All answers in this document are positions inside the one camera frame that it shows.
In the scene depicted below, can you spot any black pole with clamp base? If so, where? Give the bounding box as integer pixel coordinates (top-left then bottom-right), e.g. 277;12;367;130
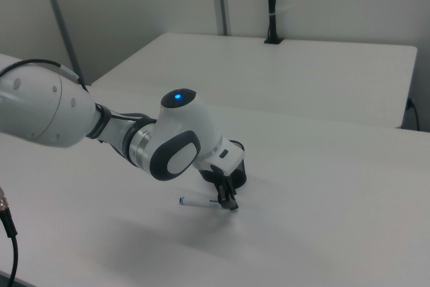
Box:
263;0;285;45

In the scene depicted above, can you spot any black cable hanging beside table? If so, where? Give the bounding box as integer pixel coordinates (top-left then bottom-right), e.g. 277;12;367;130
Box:
405;97;421;130

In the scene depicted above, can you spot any black cable with metal connector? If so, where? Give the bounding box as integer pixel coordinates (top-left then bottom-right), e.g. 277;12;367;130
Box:
0;185;19;280

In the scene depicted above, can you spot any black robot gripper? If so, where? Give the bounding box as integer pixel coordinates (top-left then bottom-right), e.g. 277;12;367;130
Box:
199;163;241;212

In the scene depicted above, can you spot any white marker with blue cap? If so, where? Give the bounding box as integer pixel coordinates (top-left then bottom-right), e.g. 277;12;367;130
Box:
177;196;223;209

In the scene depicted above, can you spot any black mesh pen holder cup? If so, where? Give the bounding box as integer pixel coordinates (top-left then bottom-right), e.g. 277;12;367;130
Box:
229;138;249;190

